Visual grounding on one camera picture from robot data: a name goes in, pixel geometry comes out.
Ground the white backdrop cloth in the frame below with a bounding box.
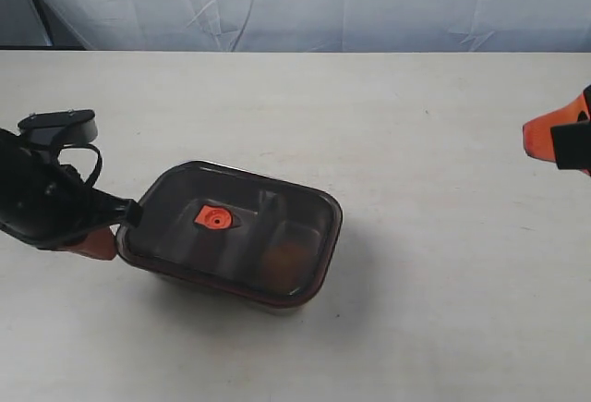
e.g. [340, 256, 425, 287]
[0, 0, 591, 55]

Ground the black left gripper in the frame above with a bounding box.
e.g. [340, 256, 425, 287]
[27, 164, 141, 261]

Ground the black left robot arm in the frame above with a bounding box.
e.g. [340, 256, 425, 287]
[1, 129, 142, 261]

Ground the yellow cheese wedge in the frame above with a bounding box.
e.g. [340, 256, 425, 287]
[261, 242, 308, 286]

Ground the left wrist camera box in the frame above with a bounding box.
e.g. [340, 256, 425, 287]
[18, 109, 98, 148]

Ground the steel two-compartment lunch box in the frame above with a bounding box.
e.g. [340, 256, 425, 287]
[151, 273, 307, 317]

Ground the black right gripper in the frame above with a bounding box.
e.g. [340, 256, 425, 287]
[523, 86, 590, 176]

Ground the lunch box lid orange seal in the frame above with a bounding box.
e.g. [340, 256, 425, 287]
[116, 161, 343, 308]

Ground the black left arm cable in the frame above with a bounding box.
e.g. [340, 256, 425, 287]
[45, 142, 103, 190]

